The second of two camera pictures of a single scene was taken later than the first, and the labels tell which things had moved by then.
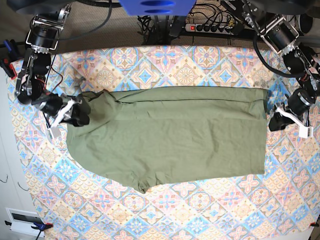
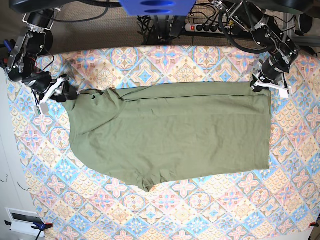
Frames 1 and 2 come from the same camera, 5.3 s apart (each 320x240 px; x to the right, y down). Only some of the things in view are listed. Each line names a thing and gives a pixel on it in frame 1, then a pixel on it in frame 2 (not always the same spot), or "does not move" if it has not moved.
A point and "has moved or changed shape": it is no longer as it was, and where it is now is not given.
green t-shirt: x=142 y=137 has moved or changed shape
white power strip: x=209 y=28 does not move
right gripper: x=281 y=119 → x=257 y=84
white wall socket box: x=21 y=221 does not move
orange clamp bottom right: x=313 y=224 does not move
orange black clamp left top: x=9 y=54 does not move
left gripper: x=53 y=104 → x=45 y=86
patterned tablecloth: x=282 y=204 does not move
